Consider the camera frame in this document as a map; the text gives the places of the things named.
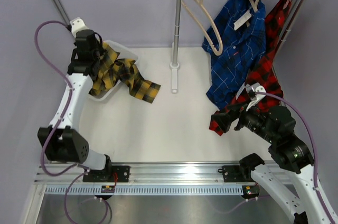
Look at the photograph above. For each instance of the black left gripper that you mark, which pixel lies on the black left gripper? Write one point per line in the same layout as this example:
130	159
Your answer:
101	50

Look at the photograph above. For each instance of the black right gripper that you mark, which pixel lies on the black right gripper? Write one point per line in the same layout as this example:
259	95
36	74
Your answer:
224	119

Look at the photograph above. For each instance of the yellow plaid shirt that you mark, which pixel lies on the yellow plaid shirt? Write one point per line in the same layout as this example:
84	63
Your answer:
114	69

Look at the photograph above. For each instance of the blue plaid shirt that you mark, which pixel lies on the blue plaid shirt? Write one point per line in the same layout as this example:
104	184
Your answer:
243	35

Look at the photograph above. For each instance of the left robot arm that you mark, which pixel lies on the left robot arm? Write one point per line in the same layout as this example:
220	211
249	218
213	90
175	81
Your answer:
61	141

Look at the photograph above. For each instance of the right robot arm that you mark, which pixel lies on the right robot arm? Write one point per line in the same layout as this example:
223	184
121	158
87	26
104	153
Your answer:
290	153

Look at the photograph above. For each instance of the red plaid shirt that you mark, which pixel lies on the red plaid shirt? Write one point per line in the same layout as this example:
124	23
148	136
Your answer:
262	72

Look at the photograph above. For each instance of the white plastic basket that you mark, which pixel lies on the white plastic basket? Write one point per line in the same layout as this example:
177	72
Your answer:
124	53

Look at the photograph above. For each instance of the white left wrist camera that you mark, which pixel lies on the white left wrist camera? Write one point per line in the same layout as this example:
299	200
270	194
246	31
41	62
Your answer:
76	25

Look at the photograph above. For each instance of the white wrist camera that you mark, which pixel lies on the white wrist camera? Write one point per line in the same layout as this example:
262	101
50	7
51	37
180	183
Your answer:
76	25
256	93

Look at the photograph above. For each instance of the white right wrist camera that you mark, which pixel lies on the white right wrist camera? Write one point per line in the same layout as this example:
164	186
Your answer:
256	93

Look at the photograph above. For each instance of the aluminium mounting rail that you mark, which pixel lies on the aluminium mounting rail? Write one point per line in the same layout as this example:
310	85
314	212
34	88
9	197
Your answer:
159	172

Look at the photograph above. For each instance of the white slotted cable duct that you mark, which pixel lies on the white slotted cable duct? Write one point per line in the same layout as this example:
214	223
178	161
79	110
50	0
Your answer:
220	189

